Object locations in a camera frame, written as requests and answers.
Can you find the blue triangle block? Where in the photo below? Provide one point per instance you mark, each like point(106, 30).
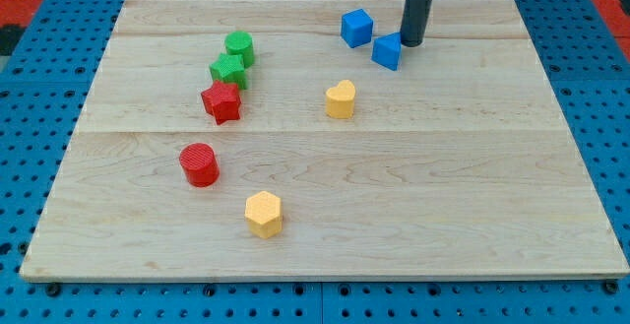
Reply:
point(386, 51)

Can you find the yellow heart block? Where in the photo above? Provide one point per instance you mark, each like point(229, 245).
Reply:
point(339, 100)

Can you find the light wooden board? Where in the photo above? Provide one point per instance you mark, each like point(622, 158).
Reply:
point(459, 166)

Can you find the yellow hexagon block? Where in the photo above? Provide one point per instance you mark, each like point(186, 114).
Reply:
point(264, 214)

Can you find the red star block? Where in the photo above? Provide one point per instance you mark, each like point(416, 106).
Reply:
point(222, 101)

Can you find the green star block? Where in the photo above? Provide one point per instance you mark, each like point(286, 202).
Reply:
point(229, 68)

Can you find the red cylinder block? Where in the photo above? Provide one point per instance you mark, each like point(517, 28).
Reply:
point(199, 164)

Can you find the blue cube block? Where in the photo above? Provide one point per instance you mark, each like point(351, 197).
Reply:
point(356, 28)

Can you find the green cylinder block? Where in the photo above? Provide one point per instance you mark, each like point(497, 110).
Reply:
point(241, 43)

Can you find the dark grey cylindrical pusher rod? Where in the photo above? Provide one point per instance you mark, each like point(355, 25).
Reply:
point(414, 22)

